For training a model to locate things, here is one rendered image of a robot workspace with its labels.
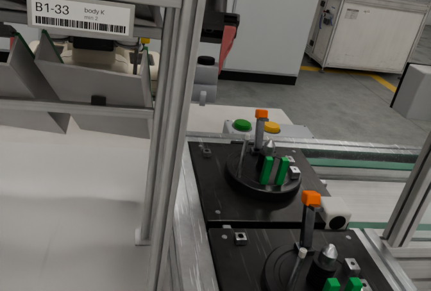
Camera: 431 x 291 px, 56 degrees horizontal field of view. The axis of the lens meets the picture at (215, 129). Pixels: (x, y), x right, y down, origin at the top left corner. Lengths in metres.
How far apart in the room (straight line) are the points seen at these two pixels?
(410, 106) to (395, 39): 4.66
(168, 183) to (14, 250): 0.35
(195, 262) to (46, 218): 0.31
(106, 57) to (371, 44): 4.08
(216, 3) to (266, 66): 3.31
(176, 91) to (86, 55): 0.98
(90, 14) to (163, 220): 0.25
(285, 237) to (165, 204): 0.23
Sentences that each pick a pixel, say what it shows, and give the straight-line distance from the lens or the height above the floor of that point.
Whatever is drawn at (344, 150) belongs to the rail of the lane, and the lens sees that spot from 0.97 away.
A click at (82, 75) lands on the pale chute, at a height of 1.17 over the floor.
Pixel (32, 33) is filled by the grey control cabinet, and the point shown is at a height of 0.28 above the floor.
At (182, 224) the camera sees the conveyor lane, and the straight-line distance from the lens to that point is 0.63.
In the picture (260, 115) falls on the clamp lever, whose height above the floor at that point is 1.06.
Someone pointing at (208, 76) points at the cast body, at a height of 1.14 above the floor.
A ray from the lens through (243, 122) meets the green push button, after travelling 0.94.
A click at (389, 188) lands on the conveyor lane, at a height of 0.92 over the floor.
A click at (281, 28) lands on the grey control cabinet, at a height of 0.57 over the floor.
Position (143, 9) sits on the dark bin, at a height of 1.27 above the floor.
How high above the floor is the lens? 1.37
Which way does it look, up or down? 27 degrees down
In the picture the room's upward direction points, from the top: 11 degrees clockwise
